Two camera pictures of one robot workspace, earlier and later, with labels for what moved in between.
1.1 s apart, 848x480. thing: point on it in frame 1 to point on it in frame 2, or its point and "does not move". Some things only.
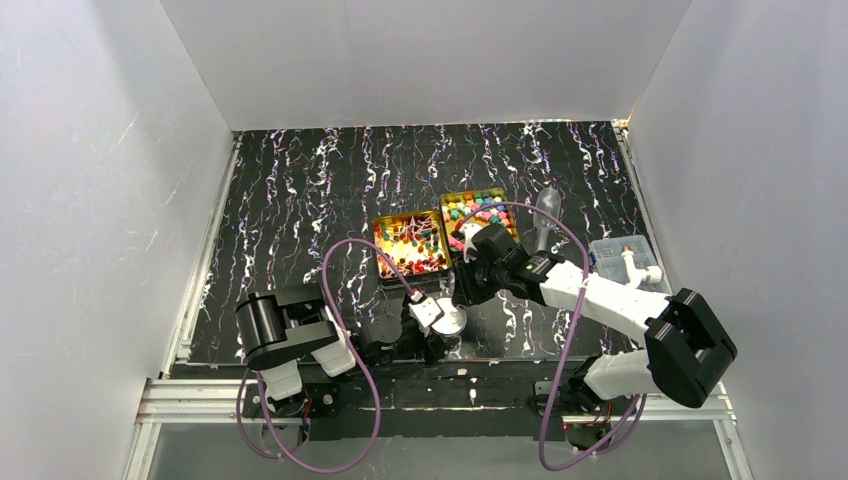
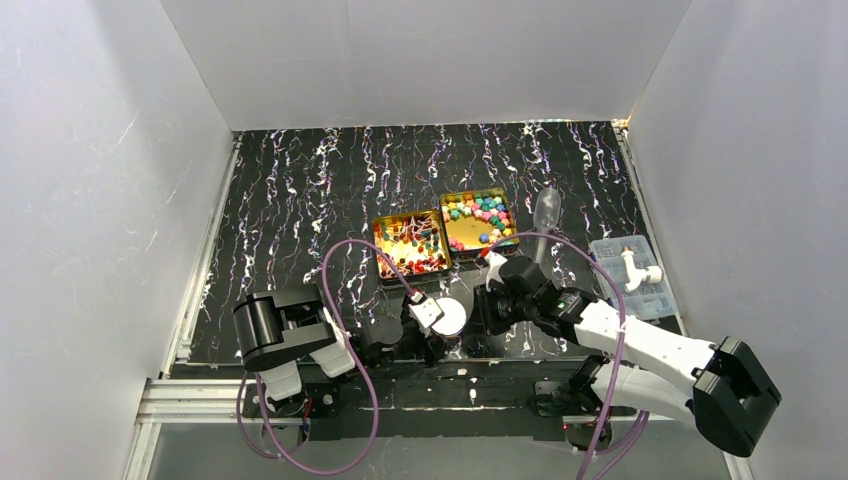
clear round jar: (454, 343) does not move
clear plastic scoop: (549, 201) does not move
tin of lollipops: (416, 244) does not move
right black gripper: (472, 275) to (494, 307)
